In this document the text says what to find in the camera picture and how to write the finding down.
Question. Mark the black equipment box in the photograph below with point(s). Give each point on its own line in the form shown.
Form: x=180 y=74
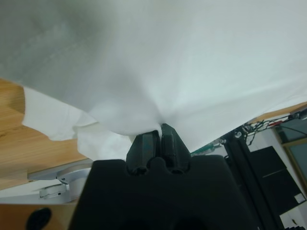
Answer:
x=275 y=172

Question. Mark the white t-shirt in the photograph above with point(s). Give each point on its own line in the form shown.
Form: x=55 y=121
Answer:
x=168 y=60

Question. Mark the dark camera post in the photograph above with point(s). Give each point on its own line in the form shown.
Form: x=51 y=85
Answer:
x=242 y=163

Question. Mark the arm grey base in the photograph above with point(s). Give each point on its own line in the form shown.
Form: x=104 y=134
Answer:
x=72 y=175

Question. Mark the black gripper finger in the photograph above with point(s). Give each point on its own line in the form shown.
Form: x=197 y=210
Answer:
x=173 y=151
x=144 y=151

